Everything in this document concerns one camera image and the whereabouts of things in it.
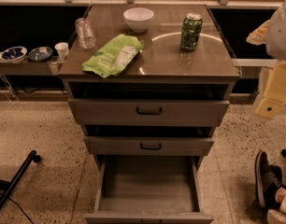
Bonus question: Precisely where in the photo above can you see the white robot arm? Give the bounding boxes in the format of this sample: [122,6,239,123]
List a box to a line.
[247,0,286,119]

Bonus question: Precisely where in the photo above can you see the middle grey drawer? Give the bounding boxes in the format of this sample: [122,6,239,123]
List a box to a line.
[84,136,214,156]

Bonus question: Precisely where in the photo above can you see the white paper cup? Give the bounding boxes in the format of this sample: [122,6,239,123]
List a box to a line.
[54,42,69,61]

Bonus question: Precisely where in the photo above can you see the low side shelf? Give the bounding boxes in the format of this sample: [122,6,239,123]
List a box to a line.
[0,56,63,76]

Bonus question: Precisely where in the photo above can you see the black floor cable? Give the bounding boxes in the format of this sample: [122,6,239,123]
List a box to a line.
[0,189,35,224]

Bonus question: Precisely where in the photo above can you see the black shoe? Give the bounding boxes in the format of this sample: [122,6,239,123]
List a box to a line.
[254,150,282,209]

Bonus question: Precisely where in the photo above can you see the green rice chip bag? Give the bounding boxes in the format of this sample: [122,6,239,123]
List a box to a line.
[81,34,143,78]

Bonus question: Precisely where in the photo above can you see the grey drawer cabinet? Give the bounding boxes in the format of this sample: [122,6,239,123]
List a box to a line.
[58,4,241,161]

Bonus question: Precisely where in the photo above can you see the black stand leg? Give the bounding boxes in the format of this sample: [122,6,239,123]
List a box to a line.
[0,150,41,210]

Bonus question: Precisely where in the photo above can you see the dark blue bowl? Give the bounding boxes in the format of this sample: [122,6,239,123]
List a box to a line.
[28,47,53,63]

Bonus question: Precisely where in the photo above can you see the white ceramic bowl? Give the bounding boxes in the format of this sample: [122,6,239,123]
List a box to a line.
[123,7,154,33]

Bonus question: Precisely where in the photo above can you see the top grey drawer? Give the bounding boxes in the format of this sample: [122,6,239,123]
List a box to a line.
[68,99,229,127]

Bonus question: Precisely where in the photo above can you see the clear plastic bottle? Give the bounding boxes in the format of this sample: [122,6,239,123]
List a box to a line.
[75,18,96,49]

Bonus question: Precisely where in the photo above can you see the white cable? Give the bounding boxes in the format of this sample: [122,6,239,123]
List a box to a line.
[0,59,20,103]

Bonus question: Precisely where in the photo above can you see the bottom open grey drawer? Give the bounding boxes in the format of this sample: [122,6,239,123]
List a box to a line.
[84,156,213,224]

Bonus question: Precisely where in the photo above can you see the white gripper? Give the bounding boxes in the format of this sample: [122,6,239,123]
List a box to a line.
[246,20,286,119]

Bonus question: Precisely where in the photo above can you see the blue patterned bowl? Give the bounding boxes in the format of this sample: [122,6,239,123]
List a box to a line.
[1,46,27,63]

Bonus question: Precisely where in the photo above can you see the green soda can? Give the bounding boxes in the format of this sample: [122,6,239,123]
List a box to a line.
[180,13,203,51]

